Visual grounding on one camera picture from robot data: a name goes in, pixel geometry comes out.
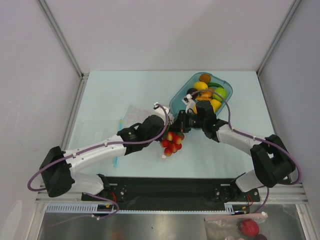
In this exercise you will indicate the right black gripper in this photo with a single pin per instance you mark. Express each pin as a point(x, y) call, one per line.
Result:
point(182, 120)

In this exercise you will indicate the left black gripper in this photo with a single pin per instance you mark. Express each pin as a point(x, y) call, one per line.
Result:
point(161, 129)

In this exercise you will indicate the clear zip top bag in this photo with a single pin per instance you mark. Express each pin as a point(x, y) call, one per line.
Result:
point(154, 152)

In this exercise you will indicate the red strawberry bunch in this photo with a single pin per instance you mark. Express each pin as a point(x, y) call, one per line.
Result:
point(172, 143)

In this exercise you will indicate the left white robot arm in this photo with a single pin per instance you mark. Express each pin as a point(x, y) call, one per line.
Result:
point(61, 170)

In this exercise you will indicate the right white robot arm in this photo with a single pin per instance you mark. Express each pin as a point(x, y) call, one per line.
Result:
point(271, 163)

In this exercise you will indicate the red fruit in bag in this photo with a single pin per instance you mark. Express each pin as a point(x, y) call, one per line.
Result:
point(249, 228)

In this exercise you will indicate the orange fruit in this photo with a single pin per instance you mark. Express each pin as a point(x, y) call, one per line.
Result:
point(194, 109)

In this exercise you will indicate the yellow pear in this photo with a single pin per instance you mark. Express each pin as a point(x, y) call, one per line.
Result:
point(215, 104)

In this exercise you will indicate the orange ginger root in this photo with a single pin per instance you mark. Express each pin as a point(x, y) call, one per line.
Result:
point(204, 96)

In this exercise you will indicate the dark purple fruit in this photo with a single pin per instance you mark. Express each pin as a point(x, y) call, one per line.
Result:
point(193, 92)

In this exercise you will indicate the teal plastic tray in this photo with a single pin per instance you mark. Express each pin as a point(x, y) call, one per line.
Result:
point(176, 103)

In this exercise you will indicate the green apple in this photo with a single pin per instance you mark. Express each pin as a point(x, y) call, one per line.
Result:
point(221, 92)

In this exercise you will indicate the yellow lemon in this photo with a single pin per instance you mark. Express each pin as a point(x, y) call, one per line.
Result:
point(200, 85)

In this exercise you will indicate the green chili pepper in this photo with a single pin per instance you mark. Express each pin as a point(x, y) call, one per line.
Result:
point(214, 85)

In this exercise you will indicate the brown kiwi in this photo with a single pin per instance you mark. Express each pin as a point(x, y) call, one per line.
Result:
point(206, 78)

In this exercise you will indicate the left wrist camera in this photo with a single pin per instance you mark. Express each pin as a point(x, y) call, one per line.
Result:
point(160, 110)

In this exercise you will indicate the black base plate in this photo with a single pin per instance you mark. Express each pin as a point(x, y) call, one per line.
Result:
point(177, 193)

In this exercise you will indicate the white cable duct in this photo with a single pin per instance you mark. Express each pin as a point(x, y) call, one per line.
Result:
point(99, 209)

